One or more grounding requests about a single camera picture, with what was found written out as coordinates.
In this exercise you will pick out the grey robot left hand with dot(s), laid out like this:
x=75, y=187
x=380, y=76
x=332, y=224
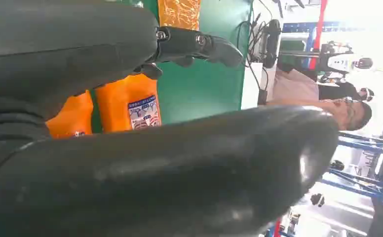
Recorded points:
x=178, y=180

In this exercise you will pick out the orange drink bottle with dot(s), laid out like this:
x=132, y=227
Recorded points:
x=119, y=101
x=70, y=117

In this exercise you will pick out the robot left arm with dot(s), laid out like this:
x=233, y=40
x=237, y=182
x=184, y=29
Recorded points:
x=8, y=130

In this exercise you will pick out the green table mat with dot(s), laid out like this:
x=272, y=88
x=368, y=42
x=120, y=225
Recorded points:
x=204, y=88

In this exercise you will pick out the white table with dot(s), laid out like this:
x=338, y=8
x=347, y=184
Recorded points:
x=250, y=91

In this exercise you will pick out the black caster wheel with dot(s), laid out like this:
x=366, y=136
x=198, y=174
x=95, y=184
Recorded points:
x=317, y=200
x=337, y=165

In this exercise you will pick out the yellow plastic sheet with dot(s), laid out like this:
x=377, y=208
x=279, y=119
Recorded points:
x=178, y=13

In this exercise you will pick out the black handheld controller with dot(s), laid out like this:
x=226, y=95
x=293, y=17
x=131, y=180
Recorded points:
x=273, y=42

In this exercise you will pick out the person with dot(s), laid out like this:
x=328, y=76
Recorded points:
x=342, y=114
x=338, y=91

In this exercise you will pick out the white and black machine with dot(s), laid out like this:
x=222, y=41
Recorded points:
x=340, y=62

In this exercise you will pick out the red pole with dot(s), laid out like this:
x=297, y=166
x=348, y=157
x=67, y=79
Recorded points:
x=319, y=26

